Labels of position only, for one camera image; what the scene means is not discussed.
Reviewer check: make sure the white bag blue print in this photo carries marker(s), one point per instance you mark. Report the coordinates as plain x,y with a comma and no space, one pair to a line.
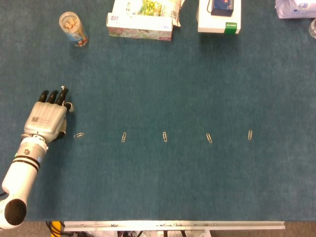
293,8

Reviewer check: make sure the paperclip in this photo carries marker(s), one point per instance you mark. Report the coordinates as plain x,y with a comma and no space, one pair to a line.
209,138
123,137
250,135
78,135
165,136

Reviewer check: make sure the teal felt table mat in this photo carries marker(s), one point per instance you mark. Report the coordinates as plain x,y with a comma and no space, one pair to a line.
158,172

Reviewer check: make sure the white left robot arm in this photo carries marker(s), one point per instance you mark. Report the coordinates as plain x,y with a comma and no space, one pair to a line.
22,172

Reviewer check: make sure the clear water bottle green label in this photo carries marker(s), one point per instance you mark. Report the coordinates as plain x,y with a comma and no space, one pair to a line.
313,28

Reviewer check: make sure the white box green label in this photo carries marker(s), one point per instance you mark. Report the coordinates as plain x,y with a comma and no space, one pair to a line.
218,23

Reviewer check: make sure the dark blue small box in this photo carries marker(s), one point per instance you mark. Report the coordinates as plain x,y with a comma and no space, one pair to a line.
222,6

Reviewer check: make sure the clear plastic jar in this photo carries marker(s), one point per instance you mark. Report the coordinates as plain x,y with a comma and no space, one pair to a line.
71,27

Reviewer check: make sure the floral tissue box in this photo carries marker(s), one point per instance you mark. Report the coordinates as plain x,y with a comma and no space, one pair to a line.
140,26

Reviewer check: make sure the white wet wipes pack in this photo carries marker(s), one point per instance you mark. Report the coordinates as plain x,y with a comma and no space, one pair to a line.
150,7

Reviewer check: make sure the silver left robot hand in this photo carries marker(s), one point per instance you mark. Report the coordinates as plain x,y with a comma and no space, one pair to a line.
44,118

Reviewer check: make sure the aluminium rail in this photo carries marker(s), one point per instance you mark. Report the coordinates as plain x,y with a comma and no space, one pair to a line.
172,225

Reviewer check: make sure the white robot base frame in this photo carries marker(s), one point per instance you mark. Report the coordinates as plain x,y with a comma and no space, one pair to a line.
158,233

